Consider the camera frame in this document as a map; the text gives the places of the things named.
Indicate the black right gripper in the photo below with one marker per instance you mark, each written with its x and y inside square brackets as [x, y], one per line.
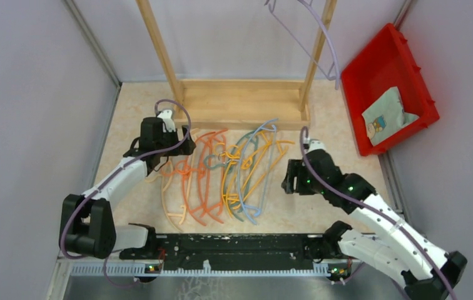
[295, 168]

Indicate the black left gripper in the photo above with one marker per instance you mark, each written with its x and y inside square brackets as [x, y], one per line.
[183, 149]

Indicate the light blue plastic hanger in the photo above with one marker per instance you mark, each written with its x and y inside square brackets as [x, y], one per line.
[245, 182]

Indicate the yellow plastic hanger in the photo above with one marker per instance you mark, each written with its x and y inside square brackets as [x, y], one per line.
[257, 174]
[226, 182]

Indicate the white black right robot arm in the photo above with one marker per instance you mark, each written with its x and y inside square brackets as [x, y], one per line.
[422, 269]

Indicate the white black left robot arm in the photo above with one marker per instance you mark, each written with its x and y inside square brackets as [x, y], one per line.
[87, 224]

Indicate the beige plastic hanger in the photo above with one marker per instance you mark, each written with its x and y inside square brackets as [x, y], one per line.
[165, 175]

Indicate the orange plastic hanger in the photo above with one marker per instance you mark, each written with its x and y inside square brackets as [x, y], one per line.
[210, 205]
[186, 179]

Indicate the teal plastic hanger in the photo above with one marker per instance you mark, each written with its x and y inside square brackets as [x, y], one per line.
[236, 162]

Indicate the wooden hanger rack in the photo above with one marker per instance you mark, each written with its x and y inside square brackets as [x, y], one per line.
[247, 103]

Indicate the printed cloth in bin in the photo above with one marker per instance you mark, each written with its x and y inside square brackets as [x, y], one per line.
[386, 116]

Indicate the red plastic bin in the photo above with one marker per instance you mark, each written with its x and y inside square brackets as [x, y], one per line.
[386, 62]

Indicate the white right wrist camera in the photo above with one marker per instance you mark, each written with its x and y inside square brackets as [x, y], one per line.
[315, 144]

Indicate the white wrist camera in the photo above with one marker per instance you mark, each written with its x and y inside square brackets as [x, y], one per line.
[168, 123]
[315, 144]

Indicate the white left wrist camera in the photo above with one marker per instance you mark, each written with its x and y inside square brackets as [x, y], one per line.
[168, 123]

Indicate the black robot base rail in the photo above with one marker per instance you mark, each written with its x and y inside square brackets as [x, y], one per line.
[226, 255]

